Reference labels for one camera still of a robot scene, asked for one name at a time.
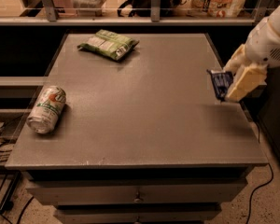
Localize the green jalapeno chip bag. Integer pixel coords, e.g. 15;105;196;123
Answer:
77;29;139;62

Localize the drawer with knob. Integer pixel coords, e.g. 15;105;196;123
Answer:
54;204;221;224
26;178;246;206

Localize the metal shelf rail frame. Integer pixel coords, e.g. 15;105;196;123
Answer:
0;0;280;26

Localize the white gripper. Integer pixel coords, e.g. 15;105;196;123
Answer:
223;16;280;103

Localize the top drawer with knob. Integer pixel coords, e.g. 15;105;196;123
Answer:
26;178;246;206

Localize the grey drawer cabinet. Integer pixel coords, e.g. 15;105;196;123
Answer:
4;32;269;224

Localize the blue rxbar blueberry bar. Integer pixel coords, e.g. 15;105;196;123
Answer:
207;70;233;102

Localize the clear plastic container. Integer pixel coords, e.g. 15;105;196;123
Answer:
71;0;105;17

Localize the black bag on shelf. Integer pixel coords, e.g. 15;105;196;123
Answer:
117;0;186;17

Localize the white green soda can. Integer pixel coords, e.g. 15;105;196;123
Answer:
26;86;66;134

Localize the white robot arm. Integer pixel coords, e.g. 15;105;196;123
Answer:
223;6;280;102

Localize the lower drawer with knob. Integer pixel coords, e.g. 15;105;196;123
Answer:
54;204;221;224

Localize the black cable right floor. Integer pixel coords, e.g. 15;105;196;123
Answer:
245;121;274;224

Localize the black cables left floor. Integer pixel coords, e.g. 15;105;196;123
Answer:
0;114;35;224

